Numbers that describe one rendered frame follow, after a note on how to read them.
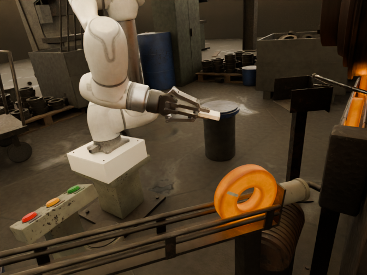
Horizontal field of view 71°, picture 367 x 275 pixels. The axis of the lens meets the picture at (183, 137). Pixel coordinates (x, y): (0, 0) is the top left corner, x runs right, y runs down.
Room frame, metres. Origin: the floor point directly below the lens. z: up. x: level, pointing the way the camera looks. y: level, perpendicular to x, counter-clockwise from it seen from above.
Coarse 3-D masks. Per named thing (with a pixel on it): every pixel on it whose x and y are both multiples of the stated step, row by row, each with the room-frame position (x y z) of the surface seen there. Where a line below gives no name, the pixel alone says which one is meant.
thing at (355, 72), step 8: (360, 0) 0.61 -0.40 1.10; (360, 8) 0.61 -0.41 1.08; (360, 16) 0.62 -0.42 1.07; (360, 24) 0.62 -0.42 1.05; (352, 32) 0.62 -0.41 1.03; (360, 32) 0.62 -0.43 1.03; (352, 40) 0.63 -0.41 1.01; (360, 40) 0.63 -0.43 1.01; (352, 48) 0.63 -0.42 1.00; (360, 48) 0.63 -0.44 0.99; (352, 56) 0.64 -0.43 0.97; (360, 56) 0.64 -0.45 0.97; (352, 64) 0.66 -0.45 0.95; (360, 64) 0.66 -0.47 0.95; (352, 72) 0.70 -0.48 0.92; (360, 72) 0.69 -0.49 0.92
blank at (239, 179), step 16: (224, 176) 0.49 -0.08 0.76; (240, 176) 0.47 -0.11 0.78; (256, 176) 0.48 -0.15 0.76; (272, 176) 0.49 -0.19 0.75; (224, 192) 0.46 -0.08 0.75; (240, 192) 0.47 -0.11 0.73; (256, 192) 0.50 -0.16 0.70; (272, 192) 0.49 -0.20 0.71; (224, 208) 0.45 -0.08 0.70; (240, 208) 0.48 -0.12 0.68; (256, 208) 0.48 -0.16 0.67
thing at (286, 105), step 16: (288, 80) 1.49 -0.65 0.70; (304, 80) 1.49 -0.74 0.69; (320, 80) 1.36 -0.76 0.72; (288, 96) 1.49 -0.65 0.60; (304, 96) 1.23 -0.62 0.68; (320, 96) 1.23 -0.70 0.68; (304, 112) 1.31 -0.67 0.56; (304, 128) 1.31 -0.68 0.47; (288, 160) 1.35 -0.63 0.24; (288, 176) 1.33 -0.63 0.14
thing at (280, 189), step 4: (280, 184) 0.50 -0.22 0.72; (280, 188) 0.49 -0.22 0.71; (284, 188) 0.48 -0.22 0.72; (280, 192) 0.49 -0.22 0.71; (284, 192) 0.48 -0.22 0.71; (276, 196) 0.50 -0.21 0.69; (280, 196) 0.49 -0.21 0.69; (284, 196) 0.48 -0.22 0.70; (276, 200) 0.50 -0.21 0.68; (280, 200) 0.48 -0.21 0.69; (280, 204) 0.48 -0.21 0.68; (280, 208) 0.48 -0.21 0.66; (280, 212) 0.48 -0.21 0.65; (276, 216) 0.49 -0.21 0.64; (280, 216) 0.48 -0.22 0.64; (276, 220) 0.48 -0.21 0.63
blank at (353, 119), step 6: (354, 102) 0.76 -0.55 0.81; (360, 102) 0.75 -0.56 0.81; (354, 108) 0.74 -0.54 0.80; (360, 108) 0.73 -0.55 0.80; (348, 114) 0.74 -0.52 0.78; (354, 114) 0.73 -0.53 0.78; (360, 114) 0.72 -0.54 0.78; (348, 120) 0.73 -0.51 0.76; (354, 120) 0.72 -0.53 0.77; (354, 126) 0.71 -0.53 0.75
